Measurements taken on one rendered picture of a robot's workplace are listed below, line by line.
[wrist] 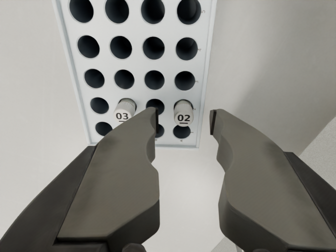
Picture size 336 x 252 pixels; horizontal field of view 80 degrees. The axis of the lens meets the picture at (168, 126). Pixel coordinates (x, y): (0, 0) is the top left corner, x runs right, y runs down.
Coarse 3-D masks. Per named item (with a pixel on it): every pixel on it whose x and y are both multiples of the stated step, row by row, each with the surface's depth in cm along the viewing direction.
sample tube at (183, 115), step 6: (180, 102) 13; (186, 102) 13; (174, 108) 13; (180, 108) 12; (186, 108) 12; (174, 114) 12; (180, 114) 12; (186, 114) 12; (192, 114) 12; (174, 120) 13; (180, 120) 12; (186, 120) 12; (192, 120) 12
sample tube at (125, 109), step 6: (120, 102) 13; (126, 102) 13; (132, 102) 13; (120, 108) 12; (126, 108) 12; (132, 108) 13; (114, 114) 12; (120, 114) 12; (126, 114) 12; (132, 114) 13; (120, 120) 13
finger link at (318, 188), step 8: (288, 152) 8; (288, 160) 8; (296, 160) 8; (296, 168) 7; (304, 168) 7; (304, 176) 7; (312, 176) 7; (320, 176) 7; (304, 184) 7; (312, 184) 7; (320, 184) 7; (328, 184) 7; (312, 192) 6; (320, 192) 6; (328, 192) 6; (312, 200) 6; (320, 200) 6; (328, 200) 6; (320, 208) 6; (328, 208) 6; (328, 216) 6; (328, 224) 6
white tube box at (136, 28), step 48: (96, 0) 10; (144, 0) 11; (192, 0) 13; (96, 48) 14; (144, 48) 12; (192, 48) 14; (96, 96) 13; (144, 96) 13; (192, 96) 13; (192, 144) 15
